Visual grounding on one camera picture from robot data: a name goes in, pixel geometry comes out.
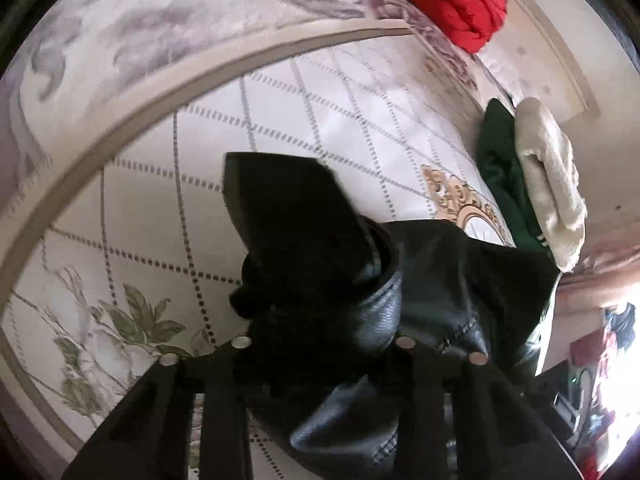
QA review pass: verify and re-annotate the clothes pile by window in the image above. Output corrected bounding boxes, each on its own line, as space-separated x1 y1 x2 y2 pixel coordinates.
570 304 639 479

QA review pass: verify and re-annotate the floral bed sheet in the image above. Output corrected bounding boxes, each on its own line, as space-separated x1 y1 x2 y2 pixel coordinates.
1 0 492 205

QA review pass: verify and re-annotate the white patterned bed mat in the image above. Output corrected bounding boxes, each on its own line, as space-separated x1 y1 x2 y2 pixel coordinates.
1 18 513 478

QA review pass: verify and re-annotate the black leather jacket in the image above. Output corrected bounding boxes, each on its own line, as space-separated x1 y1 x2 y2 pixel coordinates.
224 152 559 478

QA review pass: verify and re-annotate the green and cream fleece garment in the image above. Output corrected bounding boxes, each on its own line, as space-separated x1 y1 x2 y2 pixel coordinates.
476 98 588 273

